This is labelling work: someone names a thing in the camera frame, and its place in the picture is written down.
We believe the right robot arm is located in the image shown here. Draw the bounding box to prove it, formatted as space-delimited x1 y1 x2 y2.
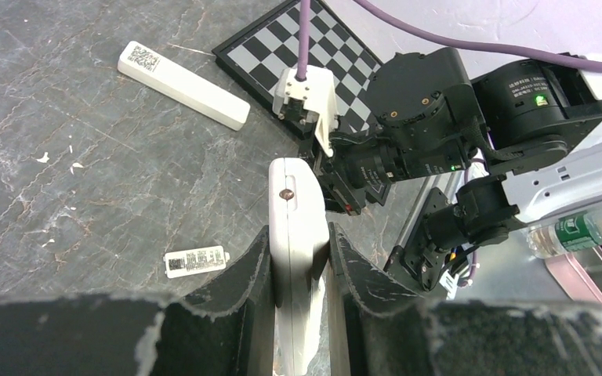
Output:
299 47 602 295

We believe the white remote control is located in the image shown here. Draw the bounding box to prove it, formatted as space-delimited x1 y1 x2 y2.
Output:
117 41 251 131
269 157 329 375

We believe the black white chessboard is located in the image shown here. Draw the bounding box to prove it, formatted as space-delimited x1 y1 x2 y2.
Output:
211 0 385 141

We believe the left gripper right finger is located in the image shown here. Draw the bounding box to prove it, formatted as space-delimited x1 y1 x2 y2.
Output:
327 223 602 375

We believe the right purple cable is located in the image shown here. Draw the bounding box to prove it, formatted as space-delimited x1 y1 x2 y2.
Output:
294 0 602 84

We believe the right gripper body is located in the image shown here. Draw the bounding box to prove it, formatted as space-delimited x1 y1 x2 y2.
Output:
298 138 391 215

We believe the pink tray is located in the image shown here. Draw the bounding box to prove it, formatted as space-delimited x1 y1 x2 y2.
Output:
543 248 602 304

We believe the white label sticker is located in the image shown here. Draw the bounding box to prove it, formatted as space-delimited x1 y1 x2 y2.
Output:
163 246 230 279

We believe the clear plastic bottle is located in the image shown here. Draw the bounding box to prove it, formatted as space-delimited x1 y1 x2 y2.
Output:
526 208 602 259

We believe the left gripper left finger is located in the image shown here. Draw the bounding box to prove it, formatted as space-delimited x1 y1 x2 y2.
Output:
0 227 274 375

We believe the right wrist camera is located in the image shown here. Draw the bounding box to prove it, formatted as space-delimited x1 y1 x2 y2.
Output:
272 66 339 157

